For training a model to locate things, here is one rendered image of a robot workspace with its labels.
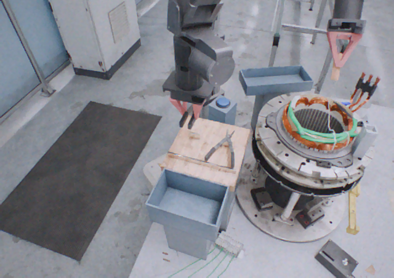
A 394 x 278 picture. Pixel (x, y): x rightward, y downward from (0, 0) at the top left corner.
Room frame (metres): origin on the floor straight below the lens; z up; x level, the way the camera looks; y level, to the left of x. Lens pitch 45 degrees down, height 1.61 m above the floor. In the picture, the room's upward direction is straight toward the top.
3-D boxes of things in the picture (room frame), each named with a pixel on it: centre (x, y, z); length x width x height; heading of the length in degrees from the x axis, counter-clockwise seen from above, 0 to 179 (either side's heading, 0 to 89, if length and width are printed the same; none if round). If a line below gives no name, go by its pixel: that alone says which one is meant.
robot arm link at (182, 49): (0.45, 0.02, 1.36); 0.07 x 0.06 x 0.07; 36
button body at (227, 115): (0.68, -0.07, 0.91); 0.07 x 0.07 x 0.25; 54
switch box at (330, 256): (0.25, -0.40, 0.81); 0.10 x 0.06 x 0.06; 41
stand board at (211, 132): (0.47, -0.02, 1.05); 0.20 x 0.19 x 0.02; 161
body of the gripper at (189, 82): (0.46, 0.02, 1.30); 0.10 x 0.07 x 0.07; 72
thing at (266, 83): (0.81, -0.27, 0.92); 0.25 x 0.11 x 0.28; 98
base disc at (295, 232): (0.50, -0.31, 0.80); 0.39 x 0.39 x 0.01
